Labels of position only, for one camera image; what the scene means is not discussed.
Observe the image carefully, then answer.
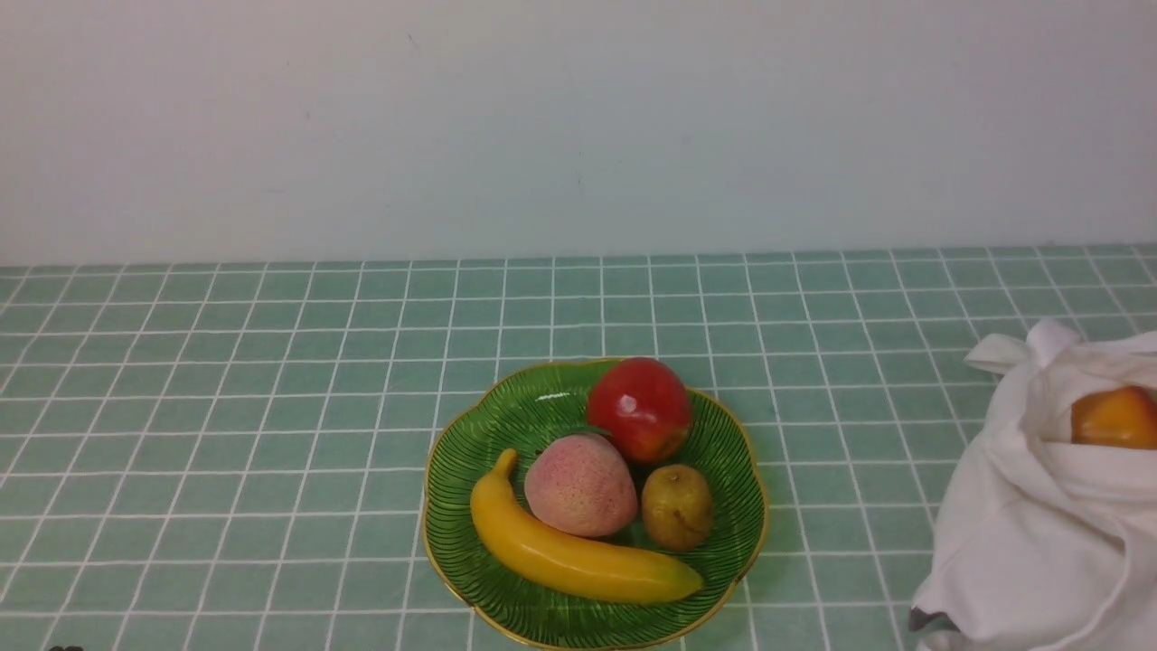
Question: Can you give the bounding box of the orange mango fruit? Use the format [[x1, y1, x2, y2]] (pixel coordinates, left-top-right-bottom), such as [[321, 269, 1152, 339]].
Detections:
[[1070, 386, 1156, 450]]

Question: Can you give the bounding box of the green leaf-pattern plate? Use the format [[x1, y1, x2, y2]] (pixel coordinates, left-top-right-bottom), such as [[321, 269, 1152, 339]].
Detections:
[[421, 358, 769, 650]]

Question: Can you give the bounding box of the yellow banana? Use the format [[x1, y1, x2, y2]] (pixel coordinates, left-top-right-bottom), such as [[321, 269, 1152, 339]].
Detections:
[[470, 447, 705, 605]]

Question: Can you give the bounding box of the white cloth bag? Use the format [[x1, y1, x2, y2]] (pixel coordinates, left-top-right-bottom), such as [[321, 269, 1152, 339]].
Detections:
[[908, 320, 1156, 650]]

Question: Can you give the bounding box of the pink peach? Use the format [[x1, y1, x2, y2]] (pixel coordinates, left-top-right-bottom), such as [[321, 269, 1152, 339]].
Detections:
[[523, 432, 639, 537]]

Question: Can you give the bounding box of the red apple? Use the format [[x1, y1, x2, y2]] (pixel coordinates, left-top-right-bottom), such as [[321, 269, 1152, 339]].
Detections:
[[585, 357, 693, 466]]

